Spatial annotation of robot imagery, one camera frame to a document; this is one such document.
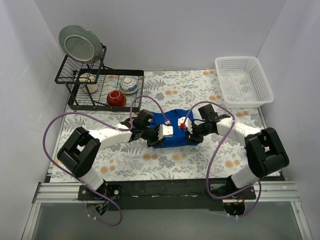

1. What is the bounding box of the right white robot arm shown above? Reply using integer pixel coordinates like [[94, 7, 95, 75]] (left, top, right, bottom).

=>
[[179, 101, 290, 200]]

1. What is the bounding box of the white blue patterned bowl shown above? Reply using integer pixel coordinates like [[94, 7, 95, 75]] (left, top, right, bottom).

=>
[[119, 76, 138, 95]]

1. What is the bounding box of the black wire dish rack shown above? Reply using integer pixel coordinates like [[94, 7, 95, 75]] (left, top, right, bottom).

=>
[[54, 45, 145, 113]]

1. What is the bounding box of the red bowl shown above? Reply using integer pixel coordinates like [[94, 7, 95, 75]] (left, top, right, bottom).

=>
[[106, 90, 127, 107]]

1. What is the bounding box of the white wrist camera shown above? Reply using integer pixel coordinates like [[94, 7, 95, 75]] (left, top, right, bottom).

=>
[[177, 117, 193, 134], [158, 124, 174, 140]]

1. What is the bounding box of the aluminium frame rail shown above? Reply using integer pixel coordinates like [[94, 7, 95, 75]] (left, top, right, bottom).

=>
[[22, 181, 312, 240]]

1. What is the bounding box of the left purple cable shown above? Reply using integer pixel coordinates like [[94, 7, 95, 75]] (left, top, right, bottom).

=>
[[42, 95, 171, 227]]

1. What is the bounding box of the blue printed t shirt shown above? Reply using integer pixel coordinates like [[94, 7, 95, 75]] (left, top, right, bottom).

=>
[[153, 109, 198, 149]]

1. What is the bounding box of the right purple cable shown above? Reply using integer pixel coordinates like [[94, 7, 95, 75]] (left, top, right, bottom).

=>
[[181, 101, 263, 218]]

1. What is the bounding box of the grey green plate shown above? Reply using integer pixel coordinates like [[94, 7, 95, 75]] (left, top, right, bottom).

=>
[[58, 25, 103, 64]]

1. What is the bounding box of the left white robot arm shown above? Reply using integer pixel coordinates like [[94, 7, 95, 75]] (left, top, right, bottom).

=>
[[57, 109, 166, 200]]

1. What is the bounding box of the cream mug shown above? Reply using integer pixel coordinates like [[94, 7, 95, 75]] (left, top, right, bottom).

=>
[[78, 73, 98, 94]]

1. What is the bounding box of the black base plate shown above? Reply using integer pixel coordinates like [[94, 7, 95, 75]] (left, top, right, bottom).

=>
[[77, 176, 257, 212]]

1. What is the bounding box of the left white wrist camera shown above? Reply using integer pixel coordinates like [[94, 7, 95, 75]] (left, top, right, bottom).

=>
[[158, 124, 174, 140]]

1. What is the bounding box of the purple cable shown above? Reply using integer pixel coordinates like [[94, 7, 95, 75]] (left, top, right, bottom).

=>
[[181, 101, 263, 218], [42, 95, 171, 227]]

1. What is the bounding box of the white plastic basket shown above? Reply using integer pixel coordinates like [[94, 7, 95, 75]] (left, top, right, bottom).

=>
[[215, 56, 274, 109]]

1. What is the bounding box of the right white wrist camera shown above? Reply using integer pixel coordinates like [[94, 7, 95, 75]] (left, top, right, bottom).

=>
[[177, 117, 193, 134]]

